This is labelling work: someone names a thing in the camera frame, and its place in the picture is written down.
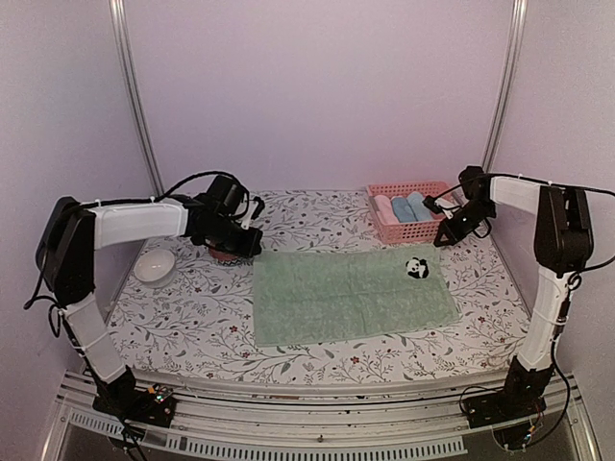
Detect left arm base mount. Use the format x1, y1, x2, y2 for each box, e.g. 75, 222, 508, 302
93, 386, 178, 428

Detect left aluminium frame post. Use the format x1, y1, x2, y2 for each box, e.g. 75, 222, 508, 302
109, 0, 164, 194

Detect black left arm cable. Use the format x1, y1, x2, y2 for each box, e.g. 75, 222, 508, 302
23, 170, 241, 311

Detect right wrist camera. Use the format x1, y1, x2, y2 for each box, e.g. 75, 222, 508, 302
423, 196, 461, 221

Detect aluminium frame post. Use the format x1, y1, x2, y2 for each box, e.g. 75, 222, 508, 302
109, 0, 164, 194
481, 0, 528, 171

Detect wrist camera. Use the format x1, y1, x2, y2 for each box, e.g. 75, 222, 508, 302
423, 196, 461, 221
240, 196, 265, 230

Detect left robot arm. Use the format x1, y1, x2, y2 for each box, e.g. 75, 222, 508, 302
24, 171, 265, 417

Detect light blue towel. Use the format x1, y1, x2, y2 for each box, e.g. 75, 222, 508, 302
406, 191, 433, 222

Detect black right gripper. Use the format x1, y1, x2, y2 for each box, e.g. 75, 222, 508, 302
435, 200, 497, 246

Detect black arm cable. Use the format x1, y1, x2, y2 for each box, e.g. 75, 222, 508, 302
23, 170, 241, 311
480, 170, 615, 448

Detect pink plastic basket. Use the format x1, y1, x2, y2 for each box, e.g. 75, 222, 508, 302
366, 181, 456, 244

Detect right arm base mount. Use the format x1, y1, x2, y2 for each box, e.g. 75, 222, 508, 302
460, 391, 547, 428

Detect rolled pink towel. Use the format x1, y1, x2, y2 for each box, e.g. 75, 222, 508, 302
373, 195, 399, 226

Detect front aluminium rail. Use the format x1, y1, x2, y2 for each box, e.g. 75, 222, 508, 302
46, 372, 600, 460

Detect green panda towel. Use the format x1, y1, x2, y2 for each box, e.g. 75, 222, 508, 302
253, 244, 460, 347

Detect rolled blue towel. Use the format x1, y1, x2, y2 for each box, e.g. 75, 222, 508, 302
391, 196, 416, 224

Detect white ceramic bowl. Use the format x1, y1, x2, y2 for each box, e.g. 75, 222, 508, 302
134, 249, 176, 288

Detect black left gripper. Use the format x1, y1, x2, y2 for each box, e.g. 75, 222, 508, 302
203, 214, 263, 258

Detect right aluminium frame post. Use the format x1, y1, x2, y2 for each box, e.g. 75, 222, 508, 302
481, 0, 528, 171

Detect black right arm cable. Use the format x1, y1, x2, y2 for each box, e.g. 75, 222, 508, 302
480, 170, 615, 448

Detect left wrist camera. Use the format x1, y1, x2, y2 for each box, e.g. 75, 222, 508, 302
240, 196, 265, 230

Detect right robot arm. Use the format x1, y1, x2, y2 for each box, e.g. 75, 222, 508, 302
423, 166, 594, 419

